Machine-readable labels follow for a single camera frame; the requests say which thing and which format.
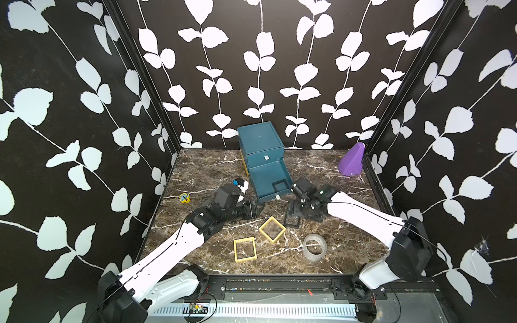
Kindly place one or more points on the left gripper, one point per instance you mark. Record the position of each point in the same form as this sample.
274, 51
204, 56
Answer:
251, 210

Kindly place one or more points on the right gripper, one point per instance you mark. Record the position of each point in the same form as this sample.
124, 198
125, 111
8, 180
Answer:
311, 218

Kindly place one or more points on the teal drawer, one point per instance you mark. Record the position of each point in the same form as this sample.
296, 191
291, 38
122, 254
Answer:
271, 181

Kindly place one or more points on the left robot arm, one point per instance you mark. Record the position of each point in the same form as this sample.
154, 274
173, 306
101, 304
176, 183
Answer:
140, 290

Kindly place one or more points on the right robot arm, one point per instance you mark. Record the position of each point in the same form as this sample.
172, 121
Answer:
407, 241

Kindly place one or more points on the yellow brooch box lower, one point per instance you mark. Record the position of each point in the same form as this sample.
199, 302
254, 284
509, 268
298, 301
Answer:
245, 250

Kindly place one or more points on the yellow brooch box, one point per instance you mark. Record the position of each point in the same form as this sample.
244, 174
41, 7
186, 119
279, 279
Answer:
272, 230
245, 250

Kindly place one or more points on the yellow brooch box upper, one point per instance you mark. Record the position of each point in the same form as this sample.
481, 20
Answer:
272, 230

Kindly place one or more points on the teal drawer cabinet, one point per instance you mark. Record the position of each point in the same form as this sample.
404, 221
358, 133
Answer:
260, 144

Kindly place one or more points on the clear tape roll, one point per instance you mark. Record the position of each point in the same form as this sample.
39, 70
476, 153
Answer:
314, 247

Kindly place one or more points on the small yellow blue toy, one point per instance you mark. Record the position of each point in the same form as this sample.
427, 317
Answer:
185, 198

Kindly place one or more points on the purple wedge block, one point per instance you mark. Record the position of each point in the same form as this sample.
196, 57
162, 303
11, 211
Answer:
351, 163

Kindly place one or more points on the white perforated strip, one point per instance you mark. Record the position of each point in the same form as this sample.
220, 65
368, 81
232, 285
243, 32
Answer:
240, 310

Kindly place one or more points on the small circuit board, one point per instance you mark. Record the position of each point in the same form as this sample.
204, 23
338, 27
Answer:
196, 308

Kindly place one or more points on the black front rail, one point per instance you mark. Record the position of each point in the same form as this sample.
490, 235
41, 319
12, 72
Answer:
339, 286

